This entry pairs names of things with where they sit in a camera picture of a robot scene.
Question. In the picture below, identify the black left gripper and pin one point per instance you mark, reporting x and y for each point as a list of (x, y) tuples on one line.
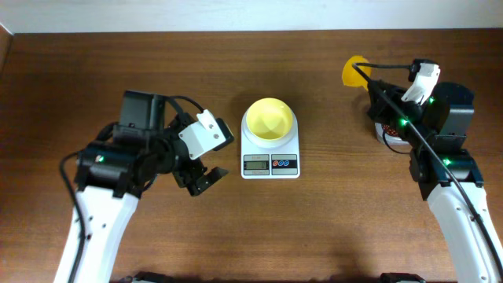
[(195, 178)]

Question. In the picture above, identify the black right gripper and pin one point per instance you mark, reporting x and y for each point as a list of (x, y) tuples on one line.
[(377, 94)]

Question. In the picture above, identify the yellow plastic measuring scoop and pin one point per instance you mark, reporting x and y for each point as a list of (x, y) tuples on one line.
[(350, 77)]

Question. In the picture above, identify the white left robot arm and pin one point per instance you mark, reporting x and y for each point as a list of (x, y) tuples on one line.
[(154, 136)]

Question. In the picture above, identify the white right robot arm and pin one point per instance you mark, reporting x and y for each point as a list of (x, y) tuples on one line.
[(448, 177)]

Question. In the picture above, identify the white digital kitchen scale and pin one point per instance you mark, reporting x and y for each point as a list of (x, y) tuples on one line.
[(276, 158)]

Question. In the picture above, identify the yellow plastic bowl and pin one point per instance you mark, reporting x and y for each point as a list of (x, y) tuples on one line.
[(269, 119)]

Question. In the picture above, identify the red beans in container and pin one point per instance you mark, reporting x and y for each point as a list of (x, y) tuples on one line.
[(389, 131)]

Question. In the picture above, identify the clear plastic bean container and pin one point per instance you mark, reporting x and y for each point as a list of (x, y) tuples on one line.
[(385, 134)]

